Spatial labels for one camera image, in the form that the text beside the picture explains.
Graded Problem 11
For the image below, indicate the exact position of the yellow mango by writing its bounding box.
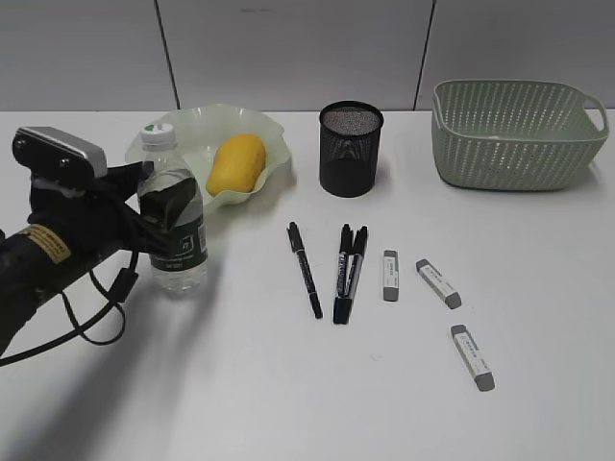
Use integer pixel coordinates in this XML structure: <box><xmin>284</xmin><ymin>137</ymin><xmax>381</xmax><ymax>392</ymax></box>
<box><xmin>206</xmin><ymin>133</ymin><xmax>266</xmax><ymax>196</ymax></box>

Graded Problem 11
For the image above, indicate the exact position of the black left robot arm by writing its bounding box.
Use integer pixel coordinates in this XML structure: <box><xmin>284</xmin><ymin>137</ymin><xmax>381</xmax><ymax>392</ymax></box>
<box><xmin>1</xmin><ymin>163</ymin><xmax>198</xmax><ymax>365</ymax></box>

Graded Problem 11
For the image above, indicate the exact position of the clear water bottle green label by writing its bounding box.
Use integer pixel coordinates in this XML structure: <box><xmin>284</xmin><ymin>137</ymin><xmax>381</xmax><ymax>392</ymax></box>
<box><xmin>139</xmin><ymin>123</ymin><xmax>208</xmax><ymax>293</ymax></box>

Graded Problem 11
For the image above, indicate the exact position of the black marker pen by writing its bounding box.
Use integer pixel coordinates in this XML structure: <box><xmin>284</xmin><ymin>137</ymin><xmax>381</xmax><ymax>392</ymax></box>
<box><xmin>332</xmin><ymin>224</ymin><xmax>354</xmax><ymax>325</ymax></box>
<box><xmin>339</xmin><ymin>226</ymin><xmax>368</xmax><ymax>325</ymax></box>
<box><xmin>287</xmin><ymin>222</ymin><xmax>323</xmax><ymax>319</ymax></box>

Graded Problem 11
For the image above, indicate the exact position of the green plastic woven basket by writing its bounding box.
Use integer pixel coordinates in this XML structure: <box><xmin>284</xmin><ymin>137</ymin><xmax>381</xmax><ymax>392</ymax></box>
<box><xmin>431</xmin><ymin>80</ymin><xmax>609</xmax><ymax>192</ymax></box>

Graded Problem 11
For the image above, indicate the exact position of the black mesh pen holder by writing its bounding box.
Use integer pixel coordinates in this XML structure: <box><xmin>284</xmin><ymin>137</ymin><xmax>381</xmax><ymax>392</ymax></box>
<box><xmin>319</xmin><ymin>100</ymin><xmax>384</xmax><ymax>198</ymax></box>

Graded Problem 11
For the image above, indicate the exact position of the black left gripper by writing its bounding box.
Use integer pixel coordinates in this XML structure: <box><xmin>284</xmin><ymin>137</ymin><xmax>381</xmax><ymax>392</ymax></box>
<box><xmin>27</xmin><ymin>161</ymin><xmax>202</xmax><ymax>269</ymax></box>

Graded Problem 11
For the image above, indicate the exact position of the pale green wavy plate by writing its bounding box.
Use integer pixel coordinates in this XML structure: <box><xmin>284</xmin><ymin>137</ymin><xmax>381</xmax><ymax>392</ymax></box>
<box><xmin>152</xmin><ymin>104</ymin><xmax>291</xmax><ymax>214</ymax></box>

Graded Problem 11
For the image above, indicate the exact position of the grey white eraser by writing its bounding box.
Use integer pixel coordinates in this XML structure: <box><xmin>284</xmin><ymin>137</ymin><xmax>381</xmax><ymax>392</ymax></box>
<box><xmin>415</xmin><ymin>258</ymin><xmax>462</xmax><ymax>309</ymax></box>
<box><xmin>451</xmin><ymin>325</ymin><xmax>496</xmax><ymax>392</ymax></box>
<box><xmin>382</xmin><ymin>250</ymin><xmax>399</xmax><ymax>302</ymax></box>

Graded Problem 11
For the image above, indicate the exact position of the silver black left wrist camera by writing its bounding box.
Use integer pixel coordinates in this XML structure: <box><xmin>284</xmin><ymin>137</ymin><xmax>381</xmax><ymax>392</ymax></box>
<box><xmin>12</xmin><ymin>127</ymin><xmax>108</xmax><ymax>180</ymax></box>

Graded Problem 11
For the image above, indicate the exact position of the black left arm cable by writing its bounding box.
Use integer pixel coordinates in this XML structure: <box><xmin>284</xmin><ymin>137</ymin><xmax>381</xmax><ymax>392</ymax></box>
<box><xmin>0</xmin><ymin>191</ymin><xmax>160</xmax><ymax>369</ymax></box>

